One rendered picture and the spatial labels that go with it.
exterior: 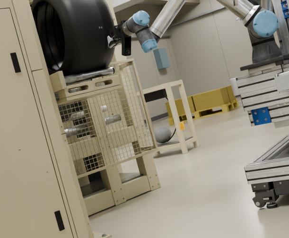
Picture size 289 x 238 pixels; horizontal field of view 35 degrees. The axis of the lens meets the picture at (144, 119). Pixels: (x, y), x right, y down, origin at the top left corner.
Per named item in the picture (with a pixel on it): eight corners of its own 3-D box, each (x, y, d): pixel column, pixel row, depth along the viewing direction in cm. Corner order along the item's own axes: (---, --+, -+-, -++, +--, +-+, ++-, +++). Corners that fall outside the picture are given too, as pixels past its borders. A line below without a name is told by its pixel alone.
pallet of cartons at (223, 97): (242, 105, 1028) (237, 83, 1026) (225, 113, 941) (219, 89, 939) (187, 117, 1109) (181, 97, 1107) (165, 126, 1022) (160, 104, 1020)
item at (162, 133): (186, 153, 504) (167, 82, 501) (142, 161, 537) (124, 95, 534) (199, 146, 533) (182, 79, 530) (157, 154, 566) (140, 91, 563)
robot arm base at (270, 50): (286, 55, 235) (281, 36, 234) (277, 56, 222) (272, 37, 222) (258, 62, 243) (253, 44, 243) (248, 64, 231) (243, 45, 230)
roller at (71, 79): (57, 83, 252) (61, 86, 249) (57, 76, 250) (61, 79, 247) (110, 72, 272) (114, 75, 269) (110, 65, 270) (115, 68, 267)
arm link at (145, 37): (160, 48, 231) (150, 28, 231) (158, 46, 220) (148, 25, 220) (145, 55, 232) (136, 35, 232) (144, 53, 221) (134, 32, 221)
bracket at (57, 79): (62, 89, 244) (57, 71, 243) (35, 100, 276) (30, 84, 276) (68, 88, 246) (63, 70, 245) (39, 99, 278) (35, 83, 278)
